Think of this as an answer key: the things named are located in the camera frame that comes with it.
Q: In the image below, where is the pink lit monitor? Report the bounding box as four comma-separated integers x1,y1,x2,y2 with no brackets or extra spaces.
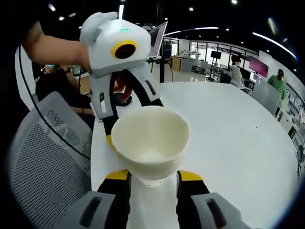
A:
249,58,269,77

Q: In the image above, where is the grey fabric office chair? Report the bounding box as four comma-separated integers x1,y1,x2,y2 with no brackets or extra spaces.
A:
250,82,281,115

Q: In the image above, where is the person's left hand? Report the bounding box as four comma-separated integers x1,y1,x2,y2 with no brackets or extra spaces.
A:
113,73,134,100

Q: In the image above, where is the stack of paper cups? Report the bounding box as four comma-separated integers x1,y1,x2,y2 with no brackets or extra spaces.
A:
111,106,190,189

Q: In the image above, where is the black screen on stand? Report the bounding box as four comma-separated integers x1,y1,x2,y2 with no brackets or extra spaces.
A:
211,50,222,82

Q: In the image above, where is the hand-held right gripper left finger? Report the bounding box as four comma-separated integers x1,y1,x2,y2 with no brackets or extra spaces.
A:
62,169,132,229

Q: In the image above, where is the black tripod stand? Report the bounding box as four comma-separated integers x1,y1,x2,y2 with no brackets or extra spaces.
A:
146,57,176,84

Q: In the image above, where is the straight ceiling light strip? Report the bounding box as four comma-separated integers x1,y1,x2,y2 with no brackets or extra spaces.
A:
163,26,219,37
118,0,125,21

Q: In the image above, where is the long curved ceiling light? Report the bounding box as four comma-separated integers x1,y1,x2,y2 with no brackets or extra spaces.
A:
252,32,298,60

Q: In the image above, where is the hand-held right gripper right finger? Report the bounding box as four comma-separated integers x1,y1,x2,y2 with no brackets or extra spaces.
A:
176,169,250,229

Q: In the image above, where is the person's black shirt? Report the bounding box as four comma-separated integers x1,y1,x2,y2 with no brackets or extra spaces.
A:
35,64,93,120

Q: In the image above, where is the silver open laptop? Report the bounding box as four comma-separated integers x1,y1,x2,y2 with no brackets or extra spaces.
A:
147,21,169,59

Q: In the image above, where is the grey mesh office chair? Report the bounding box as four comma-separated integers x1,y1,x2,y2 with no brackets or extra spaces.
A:
8,92,112,229

